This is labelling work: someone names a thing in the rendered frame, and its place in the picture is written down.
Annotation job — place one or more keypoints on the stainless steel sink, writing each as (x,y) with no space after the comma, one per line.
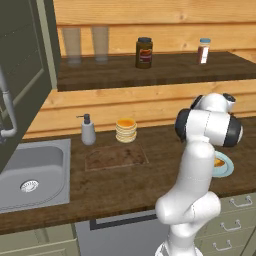
(33,175)

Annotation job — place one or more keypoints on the grey dishwasher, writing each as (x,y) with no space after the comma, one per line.
(120,235)

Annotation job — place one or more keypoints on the dark green cabinet door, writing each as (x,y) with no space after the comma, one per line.
(20,80)

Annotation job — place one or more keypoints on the stack of pancakes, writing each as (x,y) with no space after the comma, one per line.
(126,131)

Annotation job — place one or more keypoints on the dark jam jar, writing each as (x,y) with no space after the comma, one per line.
(144,53)

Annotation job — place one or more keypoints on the pale green drawer front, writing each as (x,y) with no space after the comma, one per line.
(230,226)
(238,203)
(225,246)

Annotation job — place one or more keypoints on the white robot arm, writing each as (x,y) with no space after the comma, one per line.
(196,173)

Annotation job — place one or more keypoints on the pale green cupboard door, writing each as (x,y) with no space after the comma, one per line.
(38,241)

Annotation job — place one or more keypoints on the clear drinking glass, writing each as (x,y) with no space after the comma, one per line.
(100,43)
(72,45)

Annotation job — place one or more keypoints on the brown cutting board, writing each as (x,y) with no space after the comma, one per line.
(115,156)

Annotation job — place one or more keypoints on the golden croissant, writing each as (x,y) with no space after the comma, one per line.
(218,162)

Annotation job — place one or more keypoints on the spice shaker with blue lid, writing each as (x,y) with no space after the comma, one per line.
(203,50)

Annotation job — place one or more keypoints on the light blue plate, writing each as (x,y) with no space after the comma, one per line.
(225,166)

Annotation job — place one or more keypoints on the grey soap dispenser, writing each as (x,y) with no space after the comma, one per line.
(88,131)

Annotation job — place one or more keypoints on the dark wooden shelf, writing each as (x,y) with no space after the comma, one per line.
(153,70)

